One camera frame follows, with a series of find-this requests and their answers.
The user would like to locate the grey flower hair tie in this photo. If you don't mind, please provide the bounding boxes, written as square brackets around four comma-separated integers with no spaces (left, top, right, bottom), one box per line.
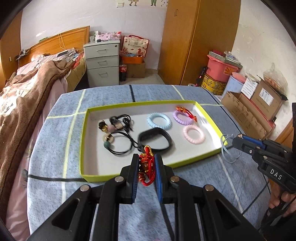
[220,133,242,164]

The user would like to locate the red knotted bracelet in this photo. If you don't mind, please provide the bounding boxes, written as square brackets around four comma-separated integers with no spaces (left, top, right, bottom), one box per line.
[137,145,156,187]

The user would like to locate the pink spiral hair tie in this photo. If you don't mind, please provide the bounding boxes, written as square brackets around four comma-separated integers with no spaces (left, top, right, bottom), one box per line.
[182,124,206,144]

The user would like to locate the purple spiral hair tie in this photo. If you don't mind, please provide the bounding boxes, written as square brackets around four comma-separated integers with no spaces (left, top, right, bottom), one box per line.
[172,109,195,126]

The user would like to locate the red tassel knot charm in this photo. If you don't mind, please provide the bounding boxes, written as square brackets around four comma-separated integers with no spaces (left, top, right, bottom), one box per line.
[176,106,198,122]

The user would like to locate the blue spiral hair tie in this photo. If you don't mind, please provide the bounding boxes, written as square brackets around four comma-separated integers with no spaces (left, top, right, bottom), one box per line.
[146,112,173,129]

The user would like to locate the black beaded hair ties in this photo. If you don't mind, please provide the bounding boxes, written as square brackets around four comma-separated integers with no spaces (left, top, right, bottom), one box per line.
[98,114,142,156]

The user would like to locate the right hand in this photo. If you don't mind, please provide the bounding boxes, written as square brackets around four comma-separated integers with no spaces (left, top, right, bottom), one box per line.
[269,183,296,217]

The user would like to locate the large open cardboard box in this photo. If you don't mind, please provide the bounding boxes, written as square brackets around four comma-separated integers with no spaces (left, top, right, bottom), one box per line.
[221,91,275,139]

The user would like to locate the small labelled cardboard box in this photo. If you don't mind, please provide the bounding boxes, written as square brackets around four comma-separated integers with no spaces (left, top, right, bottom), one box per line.
[251,80,284,121]

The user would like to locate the green shallow cardboard tray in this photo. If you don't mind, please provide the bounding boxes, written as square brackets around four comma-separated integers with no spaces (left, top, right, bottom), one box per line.
[79,100,222,182]

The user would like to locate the light blue box pink lid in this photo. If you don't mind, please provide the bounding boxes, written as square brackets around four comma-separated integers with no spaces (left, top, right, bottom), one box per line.
[222,72,246,98]

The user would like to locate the yellow patterned tin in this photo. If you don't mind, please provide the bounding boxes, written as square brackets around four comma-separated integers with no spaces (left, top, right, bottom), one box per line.
[201,74,227,95]

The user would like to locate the blue plaid bedsheet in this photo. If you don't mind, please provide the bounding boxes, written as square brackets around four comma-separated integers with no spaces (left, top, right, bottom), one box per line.
[27,85,270,232]

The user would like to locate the pink plastic bin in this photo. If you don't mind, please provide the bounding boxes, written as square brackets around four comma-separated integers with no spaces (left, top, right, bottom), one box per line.
[206,55,239,83]

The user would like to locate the brown cardboard box under bag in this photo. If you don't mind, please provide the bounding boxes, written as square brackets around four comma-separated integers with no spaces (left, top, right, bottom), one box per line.
[127,62,145,78]

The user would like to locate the tall wooden wardrobe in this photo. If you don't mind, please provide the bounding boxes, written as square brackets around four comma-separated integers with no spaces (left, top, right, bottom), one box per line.
[158,0,241,85]

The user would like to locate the brown blanket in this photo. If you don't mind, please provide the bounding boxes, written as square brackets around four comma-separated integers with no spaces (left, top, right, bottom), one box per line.
[1,58,75,221]

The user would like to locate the orange box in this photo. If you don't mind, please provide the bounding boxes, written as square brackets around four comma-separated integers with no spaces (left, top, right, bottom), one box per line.
[121,56,144,64]

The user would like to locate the grey three-drawer cabinet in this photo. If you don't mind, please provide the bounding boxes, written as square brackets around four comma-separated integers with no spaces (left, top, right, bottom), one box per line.
[83,40,120,87]

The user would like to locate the red patterned gift bag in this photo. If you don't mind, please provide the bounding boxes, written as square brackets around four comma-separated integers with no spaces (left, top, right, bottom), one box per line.
[121,35,149,57]

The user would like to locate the wooden headboard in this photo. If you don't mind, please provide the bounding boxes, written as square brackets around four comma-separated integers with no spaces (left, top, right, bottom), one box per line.
[20,26,90,66]

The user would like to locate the left wooden cabinet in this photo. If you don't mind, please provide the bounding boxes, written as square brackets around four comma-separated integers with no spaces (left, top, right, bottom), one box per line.
[0,11,23,91]

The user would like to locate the cartoon couple wall sticker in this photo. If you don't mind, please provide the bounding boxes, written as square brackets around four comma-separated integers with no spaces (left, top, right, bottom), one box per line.
[115,0,169,8]

